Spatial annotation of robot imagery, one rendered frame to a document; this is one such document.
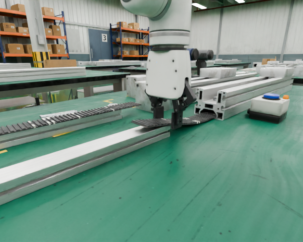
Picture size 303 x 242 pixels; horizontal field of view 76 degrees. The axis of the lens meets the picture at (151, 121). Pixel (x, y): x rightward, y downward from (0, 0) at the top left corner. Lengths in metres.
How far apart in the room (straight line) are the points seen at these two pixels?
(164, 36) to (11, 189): 0.34
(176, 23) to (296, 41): 15.18
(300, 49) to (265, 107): 14.88
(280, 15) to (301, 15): 1.06
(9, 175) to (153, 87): 0.30
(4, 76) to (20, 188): 1.54
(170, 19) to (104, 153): 0.27
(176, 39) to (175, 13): 0.04
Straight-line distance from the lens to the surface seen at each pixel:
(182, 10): 0.41
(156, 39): 0.41
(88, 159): 0.34
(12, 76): 1.84
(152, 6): 0.37
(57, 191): 0.31
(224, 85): 0.73
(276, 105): 0.63
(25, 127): 0.49
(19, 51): 10.28
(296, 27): 15.65
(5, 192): 0.32
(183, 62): 0.40
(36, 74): 1.89
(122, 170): 0.33
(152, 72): 0.44
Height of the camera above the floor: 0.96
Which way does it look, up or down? 18 degrees down
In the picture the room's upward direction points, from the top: straight up
